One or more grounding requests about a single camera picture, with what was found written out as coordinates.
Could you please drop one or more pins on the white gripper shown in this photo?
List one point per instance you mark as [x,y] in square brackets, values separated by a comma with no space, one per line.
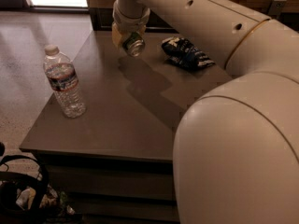
[130,23]

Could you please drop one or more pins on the green soda can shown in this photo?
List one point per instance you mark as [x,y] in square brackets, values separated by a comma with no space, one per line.
[134,44]

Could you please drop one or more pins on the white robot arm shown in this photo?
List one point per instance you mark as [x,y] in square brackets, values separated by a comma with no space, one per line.
[236,148]

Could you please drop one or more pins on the blue chip bag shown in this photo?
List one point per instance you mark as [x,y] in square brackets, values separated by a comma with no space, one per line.
[184,54]

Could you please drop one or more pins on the clear plastic water bottle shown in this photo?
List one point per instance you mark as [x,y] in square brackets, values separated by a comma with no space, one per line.
[63,80]

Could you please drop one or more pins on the grey drawer cabinet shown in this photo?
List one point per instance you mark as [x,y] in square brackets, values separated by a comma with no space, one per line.
[115,161]

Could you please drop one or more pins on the wooden wall counter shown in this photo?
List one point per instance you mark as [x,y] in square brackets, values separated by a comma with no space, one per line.
[99,6]

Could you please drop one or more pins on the right metal bracket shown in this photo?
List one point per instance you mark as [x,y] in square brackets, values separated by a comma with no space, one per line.
[276,7]

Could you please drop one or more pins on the black bag with straps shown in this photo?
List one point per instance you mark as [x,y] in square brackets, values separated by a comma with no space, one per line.
[26,199]

